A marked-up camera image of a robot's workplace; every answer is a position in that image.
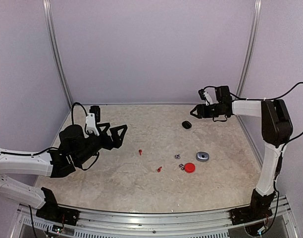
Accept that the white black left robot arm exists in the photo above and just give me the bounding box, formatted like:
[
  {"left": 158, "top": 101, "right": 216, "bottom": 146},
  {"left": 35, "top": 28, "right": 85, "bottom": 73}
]
[{"left": 0, "top": 123, "right": 127, "bottom": 221}]

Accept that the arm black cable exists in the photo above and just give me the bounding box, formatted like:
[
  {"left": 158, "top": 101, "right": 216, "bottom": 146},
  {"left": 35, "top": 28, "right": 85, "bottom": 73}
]
[
  {"left": 201, "top": 81, "right": 303, "bottom": 219},
  {"left": 71, "top": 102, "right": 90, "bottom": 127}
]

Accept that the red round case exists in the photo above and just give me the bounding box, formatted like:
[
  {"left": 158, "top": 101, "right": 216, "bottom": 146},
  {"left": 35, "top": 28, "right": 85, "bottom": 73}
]
[{"left": 184, "top": 163, "right": 196, "bottom": 173}]

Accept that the grey oval charging case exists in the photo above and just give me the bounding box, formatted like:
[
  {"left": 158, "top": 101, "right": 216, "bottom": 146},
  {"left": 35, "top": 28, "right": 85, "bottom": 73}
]
[{"left": 196, "top": 152, "right": 209, "bottom": 162}]

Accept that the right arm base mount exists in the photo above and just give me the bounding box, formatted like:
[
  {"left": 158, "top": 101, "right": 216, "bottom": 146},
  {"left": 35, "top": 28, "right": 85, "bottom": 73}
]
[{"left": 229, "top": 189, "right": 280, "bottom": 238}]

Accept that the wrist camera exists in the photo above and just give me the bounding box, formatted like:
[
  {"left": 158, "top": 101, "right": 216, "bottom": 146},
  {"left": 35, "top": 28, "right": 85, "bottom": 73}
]
[
  {"left": 85, "top": 105, "right": 101, "bottom": 136},
  {"left": 198, "top": 85, "right": 233, "bottom": 106}
]

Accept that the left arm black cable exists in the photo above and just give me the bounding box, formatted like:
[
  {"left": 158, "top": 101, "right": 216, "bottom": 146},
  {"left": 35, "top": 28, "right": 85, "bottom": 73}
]
[{"left": 71, "top": 102, "right": 90, "bottom": 127}]

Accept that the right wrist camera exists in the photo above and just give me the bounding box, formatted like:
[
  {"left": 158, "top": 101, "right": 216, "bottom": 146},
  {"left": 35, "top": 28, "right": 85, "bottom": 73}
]
[{"left": 198, "top": 85, "right": 233, "bottom": 106}]

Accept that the right aluminium corner post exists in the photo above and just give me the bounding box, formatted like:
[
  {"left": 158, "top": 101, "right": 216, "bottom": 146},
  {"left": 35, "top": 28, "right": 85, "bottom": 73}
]
[{"left": 236, "top": 0, "right": 262, "bottom": 97}]

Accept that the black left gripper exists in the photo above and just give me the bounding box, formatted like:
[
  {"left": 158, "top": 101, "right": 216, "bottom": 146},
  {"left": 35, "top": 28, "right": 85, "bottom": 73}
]
[{"left": 74, "top": 122, "right": 127, "bottom": 166}]

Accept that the left aluminium corner post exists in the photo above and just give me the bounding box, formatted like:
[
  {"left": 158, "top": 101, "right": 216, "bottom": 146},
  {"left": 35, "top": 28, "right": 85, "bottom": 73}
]
[{"left": 43, "top": 0, "right": 73, "bottom": 108}]

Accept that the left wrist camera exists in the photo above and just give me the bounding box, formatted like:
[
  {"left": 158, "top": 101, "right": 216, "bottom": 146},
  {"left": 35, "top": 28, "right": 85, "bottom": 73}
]
[{"left": 85, "top": 105, "right": 101, "bottom": 136}]

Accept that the aluminium corner post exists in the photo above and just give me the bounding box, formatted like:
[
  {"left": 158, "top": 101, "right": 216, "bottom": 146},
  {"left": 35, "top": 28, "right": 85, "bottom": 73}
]
[
  {"left": 236, "top": 0, "right": 262, "bottom": 97},
  {"left": 43, "top": 0, "right": 73, "bottom": 108}
]

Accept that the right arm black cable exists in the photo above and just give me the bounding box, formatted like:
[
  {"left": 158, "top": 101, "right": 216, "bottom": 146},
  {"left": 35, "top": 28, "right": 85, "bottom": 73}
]
[{"left": 201, "top": 81, "right": 303, "bottom": 219}]

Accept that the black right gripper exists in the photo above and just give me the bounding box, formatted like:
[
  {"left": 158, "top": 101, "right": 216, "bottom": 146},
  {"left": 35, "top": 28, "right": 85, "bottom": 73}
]
[{"left": 190, "top": 103, "right": 225, "bottom": 119}]

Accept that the front aluminium rail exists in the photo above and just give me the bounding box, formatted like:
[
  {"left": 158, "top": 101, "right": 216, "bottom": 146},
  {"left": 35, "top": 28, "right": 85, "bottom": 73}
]
[{"left": 11, "top": 195, "right": 298, "bottom": 238}]

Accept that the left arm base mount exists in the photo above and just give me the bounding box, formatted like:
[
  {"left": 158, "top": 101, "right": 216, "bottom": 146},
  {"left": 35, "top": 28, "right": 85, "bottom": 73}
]
[{"left": 36, "top": 187, "right": 80, "bottom": 226}]

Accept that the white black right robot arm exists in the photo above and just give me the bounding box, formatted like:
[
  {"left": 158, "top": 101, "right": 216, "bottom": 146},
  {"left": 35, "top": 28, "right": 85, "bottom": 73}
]
[{"left": 190, "top": 99, "right": 293, "bottom": 220}]

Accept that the black earbud charging case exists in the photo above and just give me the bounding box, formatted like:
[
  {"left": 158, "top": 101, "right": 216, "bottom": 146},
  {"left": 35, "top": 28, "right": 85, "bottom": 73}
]
[{"left": 182, "top": 120, "right": 192, "bottom": 129}]

